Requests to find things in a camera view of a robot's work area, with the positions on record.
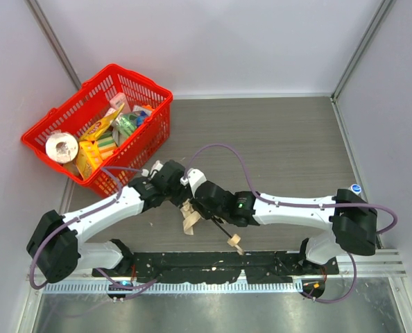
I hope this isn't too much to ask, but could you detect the white toilet paper roll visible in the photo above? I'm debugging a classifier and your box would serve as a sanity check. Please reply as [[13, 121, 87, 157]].
[[45, 133, 79, 164]]

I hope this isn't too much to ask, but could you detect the orange plastic package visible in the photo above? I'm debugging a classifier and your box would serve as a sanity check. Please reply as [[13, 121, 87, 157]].
[[76, 141, 103, 180]]

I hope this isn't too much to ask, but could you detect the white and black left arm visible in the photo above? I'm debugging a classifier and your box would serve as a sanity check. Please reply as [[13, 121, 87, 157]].
[[26, 160, 191, 284]]

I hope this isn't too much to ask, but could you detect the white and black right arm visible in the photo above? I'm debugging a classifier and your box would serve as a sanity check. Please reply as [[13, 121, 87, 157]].
[[192, 180, 377, 266]]

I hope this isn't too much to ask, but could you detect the pink white small package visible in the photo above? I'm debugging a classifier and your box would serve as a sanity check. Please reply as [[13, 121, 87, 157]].
[[110, 92, 128, 110]]

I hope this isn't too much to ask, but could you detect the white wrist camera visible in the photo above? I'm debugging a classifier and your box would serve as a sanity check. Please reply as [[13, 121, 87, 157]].
[[180, 168, 207, 197], [141, 160, 164, 179]]

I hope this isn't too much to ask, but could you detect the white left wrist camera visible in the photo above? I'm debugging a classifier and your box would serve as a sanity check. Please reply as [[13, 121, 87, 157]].
[[141, 160, 164, 179]]

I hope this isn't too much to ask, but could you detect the white slotted cable duct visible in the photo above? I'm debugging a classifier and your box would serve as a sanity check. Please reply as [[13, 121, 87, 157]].
[[43, 279, 302, 295]]

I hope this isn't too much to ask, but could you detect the yellow green sponge pack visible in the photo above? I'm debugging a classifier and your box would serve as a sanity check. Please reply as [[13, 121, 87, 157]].
[[94, 134, 118, 160]]

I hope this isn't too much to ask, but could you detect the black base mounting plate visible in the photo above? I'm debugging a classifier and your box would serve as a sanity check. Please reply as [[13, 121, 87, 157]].
[[105, 251, 339, 284]]

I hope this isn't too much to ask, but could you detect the red plastic shopping basket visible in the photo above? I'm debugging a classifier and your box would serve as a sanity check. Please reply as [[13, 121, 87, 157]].
[[21, 63, 174, 198]]

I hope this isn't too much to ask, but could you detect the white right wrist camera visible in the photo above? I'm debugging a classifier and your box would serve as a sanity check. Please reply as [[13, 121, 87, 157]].
[[180, 168, 207, 197]]

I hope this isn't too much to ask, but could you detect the green white wrapped package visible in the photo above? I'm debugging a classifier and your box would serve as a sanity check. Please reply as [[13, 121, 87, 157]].
[[112, 113, 137, 145]]

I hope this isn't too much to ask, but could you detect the clear plastic water bottle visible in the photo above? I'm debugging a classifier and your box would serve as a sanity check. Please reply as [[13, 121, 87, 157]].
[[349, 184, 362, 196]]

